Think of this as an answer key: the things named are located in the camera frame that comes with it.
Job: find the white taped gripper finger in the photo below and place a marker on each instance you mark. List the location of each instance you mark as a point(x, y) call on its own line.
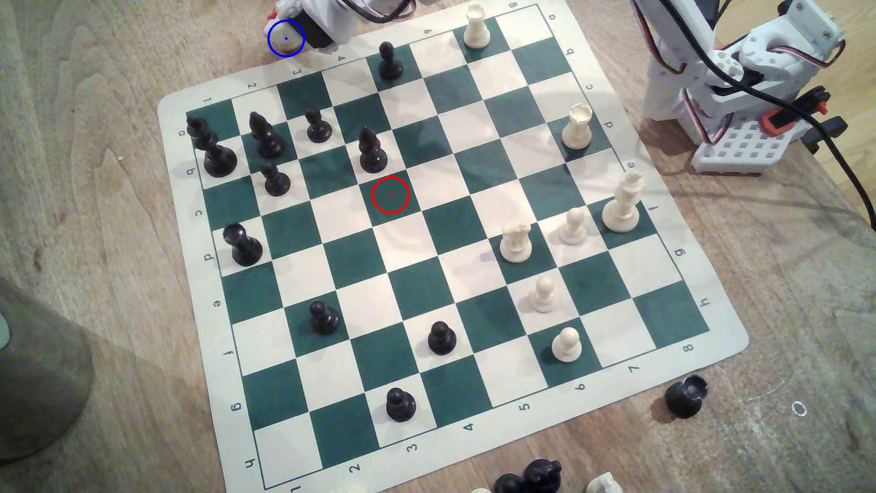
point(301, 49)
point(279, 12)

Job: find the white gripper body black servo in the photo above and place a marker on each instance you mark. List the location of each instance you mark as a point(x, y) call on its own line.
point(320, 37)

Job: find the white chess pawn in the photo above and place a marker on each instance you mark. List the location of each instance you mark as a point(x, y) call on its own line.
point(573, 229)
point(286, 40)
point(566, 346)
point(545, 296)

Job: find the white printed robot arm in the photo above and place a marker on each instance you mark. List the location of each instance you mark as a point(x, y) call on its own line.
point(739, 89)

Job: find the black chess pawn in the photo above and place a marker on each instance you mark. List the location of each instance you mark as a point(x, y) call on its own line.
point(442, 340)
point(276, 181)
point(324, 320)
point(318, 129)
point(400, 405)
point(246, 250)
point(508, 485)
point(390, 65)

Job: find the black chess bishop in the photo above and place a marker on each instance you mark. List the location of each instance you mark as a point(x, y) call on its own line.
point(266, 140)
point(373, 154)

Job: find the black chess queen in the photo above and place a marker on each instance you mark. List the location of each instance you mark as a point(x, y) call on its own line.
point(198, 130)

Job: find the white chess rook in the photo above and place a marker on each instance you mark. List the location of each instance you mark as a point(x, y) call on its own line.
point(517, 245)
point(477, 31)

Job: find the green white chess mat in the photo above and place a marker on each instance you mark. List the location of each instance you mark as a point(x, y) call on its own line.
point(424, 226)

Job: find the white chess king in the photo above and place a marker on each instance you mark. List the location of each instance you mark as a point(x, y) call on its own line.
point(621, 209)

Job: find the black chess knight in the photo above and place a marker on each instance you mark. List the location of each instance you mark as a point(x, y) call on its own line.
point(542, 476)

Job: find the black chess rook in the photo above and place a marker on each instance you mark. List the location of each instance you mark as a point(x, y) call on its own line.
point(686, 397)

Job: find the white rook right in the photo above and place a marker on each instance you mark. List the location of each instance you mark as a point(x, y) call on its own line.
point(577, 130)

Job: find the dark grey blurry cylinder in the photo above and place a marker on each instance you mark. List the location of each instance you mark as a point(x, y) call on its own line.
point(38, 376)

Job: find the black orange table clamp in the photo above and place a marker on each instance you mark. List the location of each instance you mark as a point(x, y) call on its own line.
point(780, 122)

